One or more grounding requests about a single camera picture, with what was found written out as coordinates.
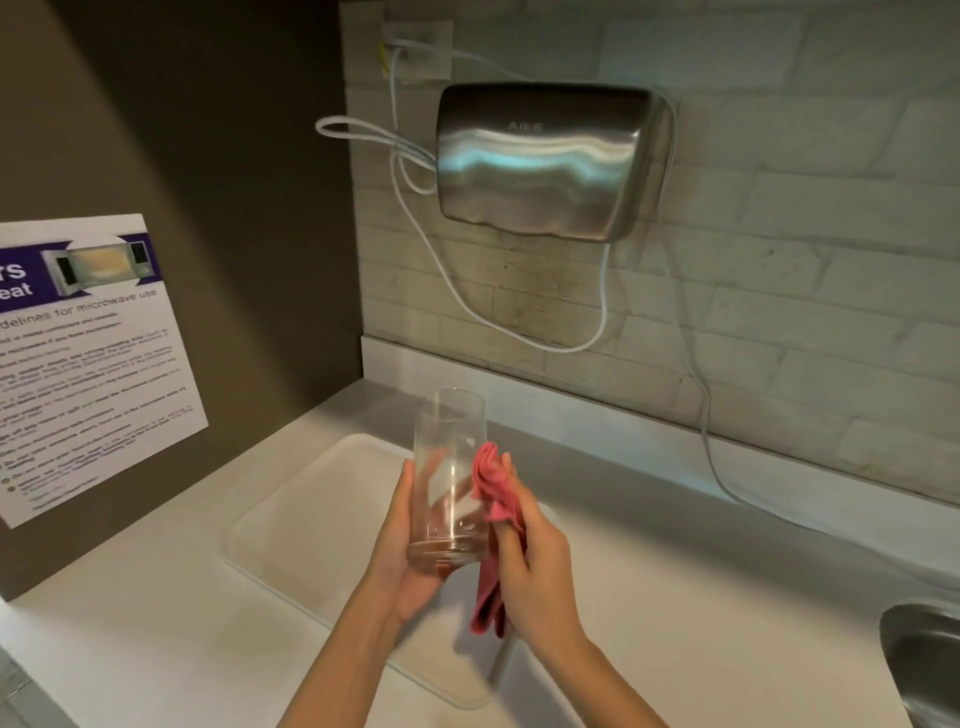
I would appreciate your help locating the microwave guidelines poster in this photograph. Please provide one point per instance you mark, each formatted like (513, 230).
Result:
(90, 360)

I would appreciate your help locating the stainless steel sink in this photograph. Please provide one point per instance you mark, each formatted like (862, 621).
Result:
(924, 660)

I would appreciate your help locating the person's right thumb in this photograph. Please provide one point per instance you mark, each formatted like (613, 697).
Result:
(514, 487)

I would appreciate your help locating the pink cleaning cloth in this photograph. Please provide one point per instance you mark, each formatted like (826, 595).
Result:
(491, 525)

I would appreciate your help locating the person's right forearm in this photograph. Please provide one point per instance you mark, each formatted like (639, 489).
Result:
(600, 686)

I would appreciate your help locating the stainless steel hand dryer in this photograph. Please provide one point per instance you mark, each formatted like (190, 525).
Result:
(551, 161)

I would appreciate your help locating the person's right hand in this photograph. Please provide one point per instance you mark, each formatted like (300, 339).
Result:
(536, 577)

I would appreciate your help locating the person's left thumb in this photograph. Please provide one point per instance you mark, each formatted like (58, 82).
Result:
(407, 501)

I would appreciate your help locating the person's left forearm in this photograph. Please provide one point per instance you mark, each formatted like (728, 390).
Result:
(341, 667)

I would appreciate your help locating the white plastic tray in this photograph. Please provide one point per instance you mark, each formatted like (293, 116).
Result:
(360, 555)

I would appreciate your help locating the white wall outlet plate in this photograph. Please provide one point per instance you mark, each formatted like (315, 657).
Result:
(416, 52)

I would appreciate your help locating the person's left hand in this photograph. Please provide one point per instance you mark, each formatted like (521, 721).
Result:
(401, 559)

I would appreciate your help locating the clear drinking glass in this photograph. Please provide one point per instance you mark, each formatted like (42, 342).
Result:
(448, 480)

